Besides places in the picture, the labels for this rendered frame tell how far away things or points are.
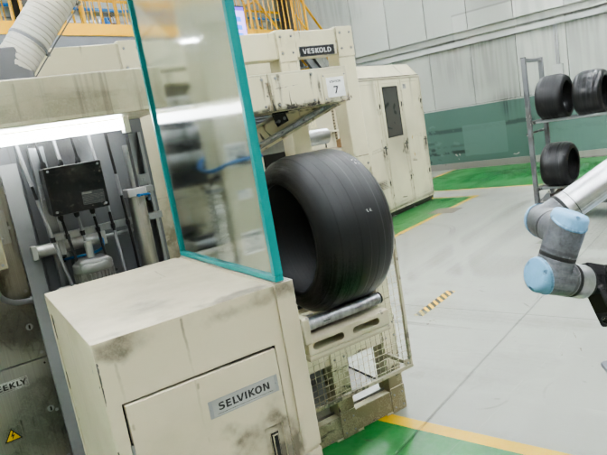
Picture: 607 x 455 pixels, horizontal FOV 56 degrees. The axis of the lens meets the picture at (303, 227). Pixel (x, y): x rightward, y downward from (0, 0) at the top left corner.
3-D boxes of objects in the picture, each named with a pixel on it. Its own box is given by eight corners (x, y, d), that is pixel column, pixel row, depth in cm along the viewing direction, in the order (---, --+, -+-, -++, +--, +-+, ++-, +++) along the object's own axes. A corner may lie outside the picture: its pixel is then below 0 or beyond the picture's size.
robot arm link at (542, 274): (552, 261, 138) (539, 299, 140) (591, 266, 142) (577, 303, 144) (527, 249, 147) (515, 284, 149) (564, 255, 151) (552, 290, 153)
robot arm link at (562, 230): (544, 202, 148) (529, 246, 151) (562, 209, 137) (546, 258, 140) (578, 210, 148) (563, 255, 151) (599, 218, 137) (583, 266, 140)
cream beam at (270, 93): (220, 120, 206) (212, 78, 204) (195, 126, 228) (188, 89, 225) (351, 100, 237) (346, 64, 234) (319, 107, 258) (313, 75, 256)
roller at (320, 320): (305, 335, 191) (303, 322, 191) (298, 331, 195) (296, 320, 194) (384, 303, 209) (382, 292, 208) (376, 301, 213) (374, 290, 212)
